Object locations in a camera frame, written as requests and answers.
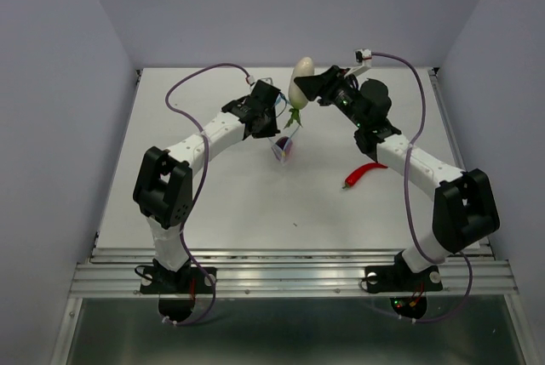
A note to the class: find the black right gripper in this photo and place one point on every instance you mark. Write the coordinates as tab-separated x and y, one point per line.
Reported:
324	84

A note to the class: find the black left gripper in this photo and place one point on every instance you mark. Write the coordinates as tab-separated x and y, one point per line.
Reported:
270	131

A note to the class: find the purple red onion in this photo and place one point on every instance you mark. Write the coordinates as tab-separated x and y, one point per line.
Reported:
282	148

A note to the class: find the clear zip top bag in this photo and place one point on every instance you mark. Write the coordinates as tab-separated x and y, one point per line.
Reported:
288	121

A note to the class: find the red chili pepper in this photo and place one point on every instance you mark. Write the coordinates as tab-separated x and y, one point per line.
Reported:
357	174

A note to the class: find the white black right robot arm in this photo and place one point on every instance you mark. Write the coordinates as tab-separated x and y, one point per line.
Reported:
464	208

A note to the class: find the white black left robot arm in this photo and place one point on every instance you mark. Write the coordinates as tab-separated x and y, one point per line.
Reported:
164	186

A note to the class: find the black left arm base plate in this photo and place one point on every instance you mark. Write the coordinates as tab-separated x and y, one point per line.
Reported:
189	280

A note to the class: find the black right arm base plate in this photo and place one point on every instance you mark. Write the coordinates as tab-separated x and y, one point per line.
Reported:
388	279

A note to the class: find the aluminium front frame rails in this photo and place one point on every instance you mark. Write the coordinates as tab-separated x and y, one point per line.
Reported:
277	273

